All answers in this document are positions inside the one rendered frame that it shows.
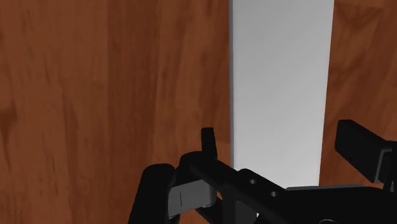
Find white flat rectangular panel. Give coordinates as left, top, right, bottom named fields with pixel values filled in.
left=228, top=0, right=335, bottom=189

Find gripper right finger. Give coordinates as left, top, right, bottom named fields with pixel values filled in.
left=334, top=118, right=397, bottom=191

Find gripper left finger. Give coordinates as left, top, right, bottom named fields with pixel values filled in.
left=127, top=127, right=287, bottom=224

